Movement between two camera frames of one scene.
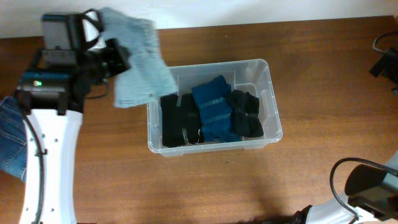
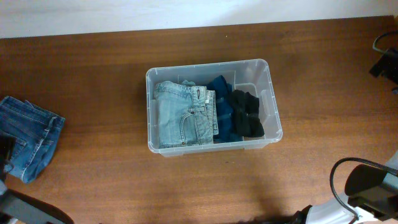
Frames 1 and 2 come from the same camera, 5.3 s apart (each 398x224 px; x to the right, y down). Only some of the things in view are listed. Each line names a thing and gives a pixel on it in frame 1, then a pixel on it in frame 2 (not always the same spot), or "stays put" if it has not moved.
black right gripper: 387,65 stays put
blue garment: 214,101 stays put
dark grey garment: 244,114 stays put
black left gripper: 117,57 -> 5,149
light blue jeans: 147,78 -> 187,114
